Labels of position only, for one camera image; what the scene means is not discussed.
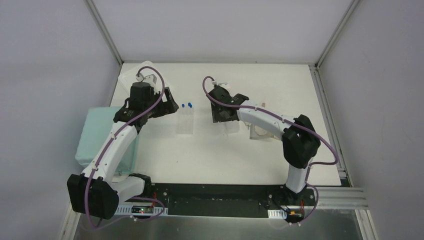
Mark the teal storage bin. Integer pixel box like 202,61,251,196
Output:
75,106,139,176

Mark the clear test tube rack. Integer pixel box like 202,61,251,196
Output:
176,105,195,135

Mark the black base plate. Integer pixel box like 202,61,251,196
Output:
130,183,317,219

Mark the white slotted cable duct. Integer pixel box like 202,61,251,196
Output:
114,204,168,217

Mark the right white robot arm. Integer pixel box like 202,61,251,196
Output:
206,85,321,205

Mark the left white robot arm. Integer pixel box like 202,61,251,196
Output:
66,82,179,220

